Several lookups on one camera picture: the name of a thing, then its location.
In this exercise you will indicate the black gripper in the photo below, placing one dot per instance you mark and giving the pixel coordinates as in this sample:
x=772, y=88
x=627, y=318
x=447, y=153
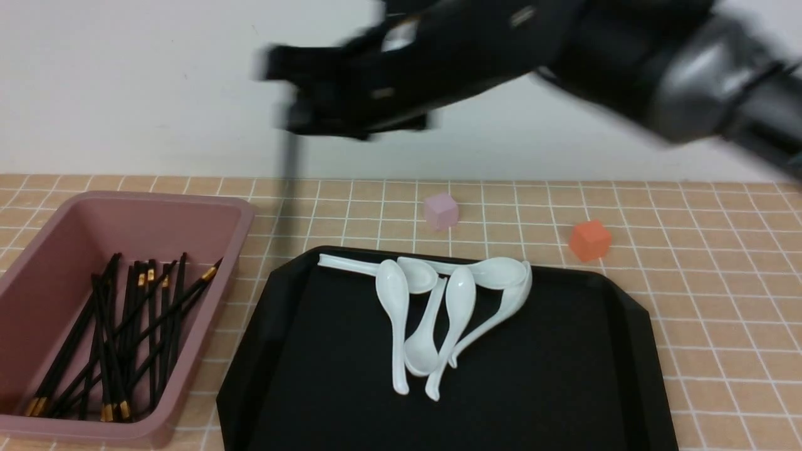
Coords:
x=421, y=56

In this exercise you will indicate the black chopstick gold band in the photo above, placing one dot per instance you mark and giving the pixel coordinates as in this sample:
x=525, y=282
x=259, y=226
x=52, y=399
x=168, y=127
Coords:
x=292, y=152

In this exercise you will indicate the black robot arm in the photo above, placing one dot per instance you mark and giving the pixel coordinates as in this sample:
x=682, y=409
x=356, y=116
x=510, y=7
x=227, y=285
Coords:
x=678, y=69

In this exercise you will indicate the pink cube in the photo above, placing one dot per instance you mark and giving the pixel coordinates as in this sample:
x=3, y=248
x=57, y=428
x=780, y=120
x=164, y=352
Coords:
x=441, y=211

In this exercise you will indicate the white ceramic spoon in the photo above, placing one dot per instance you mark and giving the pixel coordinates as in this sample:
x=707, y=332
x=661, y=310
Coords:
x=421, y=354
x=495, y=273
x=460, y=299
x=393, y=294
x=421, y=278
x=512, y=300

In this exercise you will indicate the orange cube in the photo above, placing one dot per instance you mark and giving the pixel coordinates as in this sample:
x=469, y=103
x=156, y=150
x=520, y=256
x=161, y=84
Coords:
x=590, y=240

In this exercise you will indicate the black chopstick in bin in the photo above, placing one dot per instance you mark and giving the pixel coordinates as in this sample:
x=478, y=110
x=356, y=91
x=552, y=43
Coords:
x=46, y=401
x=139, y=289
x=152, y=338
x=115, y=406
x=171, y=323
x=162, y=293

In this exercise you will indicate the black plastic tray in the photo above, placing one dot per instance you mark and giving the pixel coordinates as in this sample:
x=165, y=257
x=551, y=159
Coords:
x=577, y=368

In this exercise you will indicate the pink plastic bin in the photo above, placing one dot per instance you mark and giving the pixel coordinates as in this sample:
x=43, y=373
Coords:
x=46, y=287

